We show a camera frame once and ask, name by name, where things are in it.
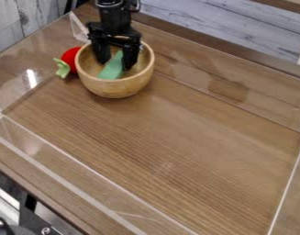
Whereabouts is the clear acrylic tray wall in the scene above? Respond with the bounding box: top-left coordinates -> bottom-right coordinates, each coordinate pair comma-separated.
0,112 -> 198,235

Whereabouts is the black table leg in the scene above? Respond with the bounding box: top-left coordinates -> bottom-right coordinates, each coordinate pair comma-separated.
24,195 -> 38,212

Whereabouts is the green rectangular block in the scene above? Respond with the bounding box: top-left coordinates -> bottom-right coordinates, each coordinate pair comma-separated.
98,50 -> 123,80

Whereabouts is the black cable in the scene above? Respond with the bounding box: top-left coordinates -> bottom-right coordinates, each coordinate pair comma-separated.
0,214 -> 15,235

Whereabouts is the light wooden bowl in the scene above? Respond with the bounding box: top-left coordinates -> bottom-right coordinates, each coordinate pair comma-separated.
75,41 -> 156,98

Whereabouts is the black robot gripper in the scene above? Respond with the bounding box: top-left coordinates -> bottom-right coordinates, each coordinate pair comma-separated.
86,22 -> 143,71

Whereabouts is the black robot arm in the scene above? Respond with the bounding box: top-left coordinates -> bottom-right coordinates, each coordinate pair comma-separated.
86,0 -> 143,71

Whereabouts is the clear acrylic corner bracket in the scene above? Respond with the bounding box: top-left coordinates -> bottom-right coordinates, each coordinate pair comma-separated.
68,12 -> 90,43

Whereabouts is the red toy strawberry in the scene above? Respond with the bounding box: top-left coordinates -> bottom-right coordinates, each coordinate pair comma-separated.
52,47 -> 80,79

